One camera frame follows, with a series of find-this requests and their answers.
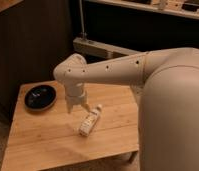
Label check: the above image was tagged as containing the wooden table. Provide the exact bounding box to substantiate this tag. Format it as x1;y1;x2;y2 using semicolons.
1;81;138;171

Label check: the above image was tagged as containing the upper wooden shelf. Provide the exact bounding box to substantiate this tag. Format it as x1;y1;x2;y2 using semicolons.
88;0;199;20

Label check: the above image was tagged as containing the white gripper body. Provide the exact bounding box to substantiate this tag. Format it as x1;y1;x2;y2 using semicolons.
65;83;87;105

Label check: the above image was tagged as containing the grey metal shelf beam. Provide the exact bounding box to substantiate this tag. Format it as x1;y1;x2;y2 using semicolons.
73;37;137;59

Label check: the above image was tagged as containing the metal vertical pole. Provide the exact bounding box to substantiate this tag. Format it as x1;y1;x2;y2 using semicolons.
79;0;86;40

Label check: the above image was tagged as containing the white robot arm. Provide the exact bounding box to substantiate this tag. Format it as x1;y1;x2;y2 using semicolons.
53;48;199;171

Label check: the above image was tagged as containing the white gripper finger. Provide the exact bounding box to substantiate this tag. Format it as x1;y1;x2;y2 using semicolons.
67;104;73;114
81;103;90;112

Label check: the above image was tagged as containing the white plastic bottle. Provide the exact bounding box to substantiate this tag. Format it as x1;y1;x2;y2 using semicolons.
79;104;102;136

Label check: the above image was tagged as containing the black ceramic bowl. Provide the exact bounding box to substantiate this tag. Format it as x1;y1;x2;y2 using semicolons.
24;85;56;111

